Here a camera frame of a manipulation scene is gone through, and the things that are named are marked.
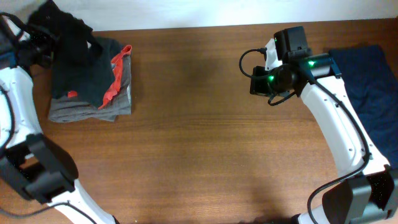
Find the black polo shirt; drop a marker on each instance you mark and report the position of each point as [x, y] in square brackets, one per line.
[75, 42]

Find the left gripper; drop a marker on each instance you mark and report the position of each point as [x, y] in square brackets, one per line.
[49, 38]

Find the blue garment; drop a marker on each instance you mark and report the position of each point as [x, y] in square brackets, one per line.
[372, 90]

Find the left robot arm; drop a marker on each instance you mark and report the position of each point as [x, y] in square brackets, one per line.
[34, 166]

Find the folded red garment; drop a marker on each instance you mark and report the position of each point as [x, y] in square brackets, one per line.
[117, 74]

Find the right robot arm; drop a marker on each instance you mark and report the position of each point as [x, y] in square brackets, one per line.
[365, 190]

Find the folded black garment on stack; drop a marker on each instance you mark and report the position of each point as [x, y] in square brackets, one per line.
[65, 75]

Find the folded grey garment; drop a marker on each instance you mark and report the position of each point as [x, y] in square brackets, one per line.
[67, 110]

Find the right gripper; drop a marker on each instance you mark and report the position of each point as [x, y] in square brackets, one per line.
[258, 87]

